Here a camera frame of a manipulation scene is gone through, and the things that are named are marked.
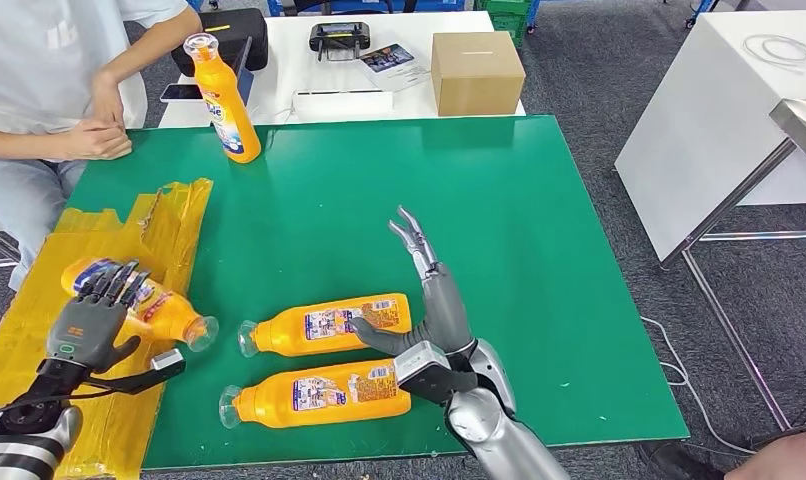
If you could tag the black carry case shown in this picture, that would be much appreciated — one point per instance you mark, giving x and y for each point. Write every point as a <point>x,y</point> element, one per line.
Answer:
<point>244,46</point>

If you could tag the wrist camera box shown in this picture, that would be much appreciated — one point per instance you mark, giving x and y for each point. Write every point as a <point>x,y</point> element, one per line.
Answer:
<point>168,361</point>
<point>429,378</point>

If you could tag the black office chair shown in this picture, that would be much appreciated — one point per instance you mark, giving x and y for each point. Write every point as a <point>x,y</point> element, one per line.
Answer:
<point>310,5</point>

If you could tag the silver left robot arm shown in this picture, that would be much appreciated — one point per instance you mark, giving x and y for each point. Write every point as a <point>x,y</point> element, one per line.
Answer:
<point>19,450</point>

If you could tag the black remote controller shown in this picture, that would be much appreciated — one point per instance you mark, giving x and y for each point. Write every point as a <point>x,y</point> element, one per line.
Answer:
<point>339,35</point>

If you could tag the yellow taped cardboard sheet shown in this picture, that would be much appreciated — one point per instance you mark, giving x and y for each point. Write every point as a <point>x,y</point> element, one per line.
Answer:
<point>171,225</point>

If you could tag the white desk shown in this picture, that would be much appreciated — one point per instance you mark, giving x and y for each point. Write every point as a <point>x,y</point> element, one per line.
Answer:
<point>292,67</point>

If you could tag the blue trolley leg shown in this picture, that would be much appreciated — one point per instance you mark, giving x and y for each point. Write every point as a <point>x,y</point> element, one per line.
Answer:
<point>699,8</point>

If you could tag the white flat box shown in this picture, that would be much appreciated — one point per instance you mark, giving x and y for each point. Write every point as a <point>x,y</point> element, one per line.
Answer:
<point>342,107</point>

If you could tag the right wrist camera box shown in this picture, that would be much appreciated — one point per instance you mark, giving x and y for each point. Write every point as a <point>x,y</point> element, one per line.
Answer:
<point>429,378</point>

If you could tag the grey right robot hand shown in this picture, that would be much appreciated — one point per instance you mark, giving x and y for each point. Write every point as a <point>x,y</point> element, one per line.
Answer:
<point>446,311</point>

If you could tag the printed booklet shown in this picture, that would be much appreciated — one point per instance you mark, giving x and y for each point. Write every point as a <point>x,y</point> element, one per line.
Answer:
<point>388,61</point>

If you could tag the dark blue tablet folio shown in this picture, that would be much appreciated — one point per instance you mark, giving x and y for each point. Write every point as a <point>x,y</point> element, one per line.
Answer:
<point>247,79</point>

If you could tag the black smartphone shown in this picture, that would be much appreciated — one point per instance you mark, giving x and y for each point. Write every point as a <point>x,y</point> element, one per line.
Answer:
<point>178,93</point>

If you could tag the white square table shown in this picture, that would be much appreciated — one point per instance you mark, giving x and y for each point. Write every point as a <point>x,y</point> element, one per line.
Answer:
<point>708,119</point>

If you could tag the person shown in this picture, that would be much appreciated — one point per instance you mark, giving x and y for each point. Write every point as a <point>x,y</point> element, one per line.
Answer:
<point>774,464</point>
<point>25,66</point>

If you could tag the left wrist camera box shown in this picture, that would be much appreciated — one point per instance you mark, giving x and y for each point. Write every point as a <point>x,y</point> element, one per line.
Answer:
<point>168,361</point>

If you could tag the stainless steel table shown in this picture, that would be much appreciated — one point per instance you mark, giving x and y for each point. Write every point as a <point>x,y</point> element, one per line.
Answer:
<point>804,127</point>

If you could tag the green plastic crate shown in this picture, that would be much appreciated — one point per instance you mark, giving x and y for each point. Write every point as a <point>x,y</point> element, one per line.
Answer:
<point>510,21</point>

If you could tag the orange detergent bottle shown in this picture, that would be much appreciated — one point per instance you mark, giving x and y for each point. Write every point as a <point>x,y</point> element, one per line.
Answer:
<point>290,331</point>
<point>277,397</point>
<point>227,112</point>
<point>171,318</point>

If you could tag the brown cardboard box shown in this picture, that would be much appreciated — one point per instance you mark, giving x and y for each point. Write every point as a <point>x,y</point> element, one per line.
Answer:
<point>477,81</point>

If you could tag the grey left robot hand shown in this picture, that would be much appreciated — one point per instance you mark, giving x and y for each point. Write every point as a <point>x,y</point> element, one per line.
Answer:
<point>85,331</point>

